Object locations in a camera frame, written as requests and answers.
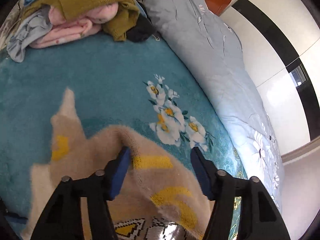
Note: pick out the black garment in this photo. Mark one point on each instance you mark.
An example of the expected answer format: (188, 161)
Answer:
(141, 31)

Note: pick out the beige fuzzy patterned sweater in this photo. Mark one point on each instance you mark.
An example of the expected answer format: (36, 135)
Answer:
(159, 198)

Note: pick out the light blue daisy quilt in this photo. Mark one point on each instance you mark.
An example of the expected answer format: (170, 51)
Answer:
(213, 53)

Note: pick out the olive green knit garment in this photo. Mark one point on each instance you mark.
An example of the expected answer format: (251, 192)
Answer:
(125, 19)

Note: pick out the pink fleece garment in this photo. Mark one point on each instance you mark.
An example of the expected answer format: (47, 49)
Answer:
(87, 24)

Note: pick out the teal floral bed blanket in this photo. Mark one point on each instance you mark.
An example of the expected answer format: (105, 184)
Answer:
(143, 86)

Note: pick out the grey blue garment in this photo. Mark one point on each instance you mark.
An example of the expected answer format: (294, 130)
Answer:
(33, 27)

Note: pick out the white black-striped wardrobe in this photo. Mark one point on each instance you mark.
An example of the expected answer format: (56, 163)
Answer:
(280, 41)

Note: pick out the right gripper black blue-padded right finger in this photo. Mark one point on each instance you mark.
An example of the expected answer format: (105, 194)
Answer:
(259, 216)

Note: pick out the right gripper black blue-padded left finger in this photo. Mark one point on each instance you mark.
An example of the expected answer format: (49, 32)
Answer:
(61, 217)

